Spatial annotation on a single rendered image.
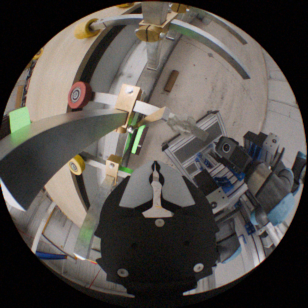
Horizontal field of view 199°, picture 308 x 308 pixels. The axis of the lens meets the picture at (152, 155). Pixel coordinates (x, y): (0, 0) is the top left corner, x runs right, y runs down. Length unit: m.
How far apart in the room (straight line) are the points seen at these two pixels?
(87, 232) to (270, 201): 0.41
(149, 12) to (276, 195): 0.39
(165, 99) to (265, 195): 1.13
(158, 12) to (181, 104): 1.07
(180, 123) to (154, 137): 0.93
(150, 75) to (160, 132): 0.83
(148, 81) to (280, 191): 0.53
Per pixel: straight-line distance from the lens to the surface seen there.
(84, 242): 0.28
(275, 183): 0.25
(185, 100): 1.19
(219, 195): 0.43
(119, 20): 0.33
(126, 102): 0.24
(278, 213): 0.25
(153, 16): 0.24
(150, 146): 1.19
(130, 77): 0.54
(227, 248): 0.53
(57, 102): 0.39
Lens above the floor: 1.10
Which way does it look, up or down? 63 degrees down
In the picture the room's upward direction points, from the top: 179 degrees clockwise
